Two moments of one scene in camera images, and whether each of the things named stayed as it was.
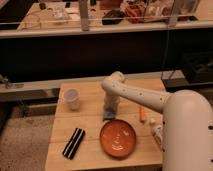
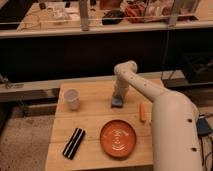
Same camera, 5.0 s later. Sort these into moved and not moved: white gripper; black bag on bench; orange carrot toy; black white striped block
Moved: white gripper
Not moved: orange carrot toy; black bag on bench; black white striped block
